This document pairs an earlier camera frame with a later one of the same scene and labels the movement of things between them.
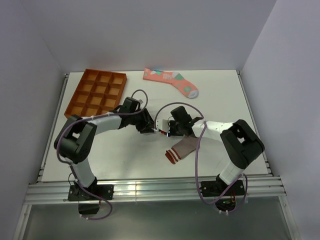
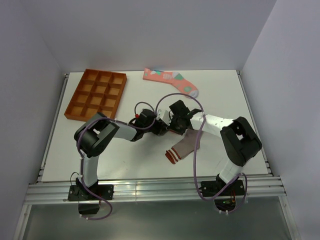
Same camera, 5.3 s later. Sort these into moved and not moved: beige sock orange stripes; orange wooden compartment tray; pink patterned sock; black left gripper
Moved: black left gripper
Not moved: pink patterned sock; orange wooden compartment tray; beige sock orange stripes
